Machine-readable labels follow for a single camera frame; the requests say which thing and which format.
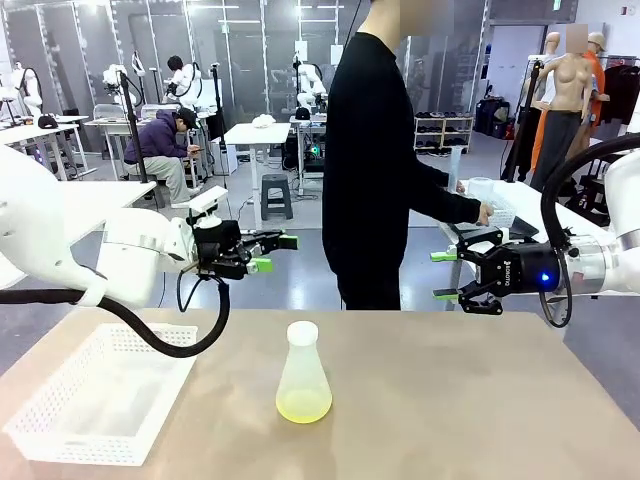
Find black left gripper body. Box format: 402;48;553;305
193;219;252;281

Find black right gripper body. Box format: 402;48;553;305
476;241;562;299

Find clear plastic measuring beaker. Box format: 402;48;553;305
468;175;497;202

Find translucent plastic conical flask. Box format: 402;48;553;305
275;339;334;426

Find person's left forearm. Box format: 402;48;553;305
413;153;459;194

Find person's right forearm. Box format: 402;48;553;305
413;187;484;226

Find black flat device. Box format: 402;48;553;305
451;215;541;242

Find grey plastic step stool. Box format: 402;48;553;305
259;173;295;222

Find white side table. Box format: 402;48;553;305
438;178;640;302

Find white height-adjustable desk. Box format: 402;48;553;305
224;122;293;234

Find white work table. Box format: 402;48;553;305
62;180;158;247

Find shoe rack with shoes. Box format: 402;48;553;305
412;115;475;156

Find person in black sweater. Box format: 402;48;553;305
321;0;451;312

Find seated person in purple hoodie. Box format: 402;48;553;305
123;106;204;211

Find black tripod pole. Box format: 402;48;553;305
115;69;152;184

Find bare mannequin with grey trousers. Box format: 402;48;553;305
529;23;599;194

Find standing person with black hair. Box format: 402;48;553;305
165;55;185;97

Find mannequin with orange clothes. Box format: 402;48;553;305
583;31;612;121

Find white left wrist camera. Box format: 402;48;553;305
188;185;230;227

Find right arm black cable sleeve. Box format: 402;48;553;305
538;133;640;330

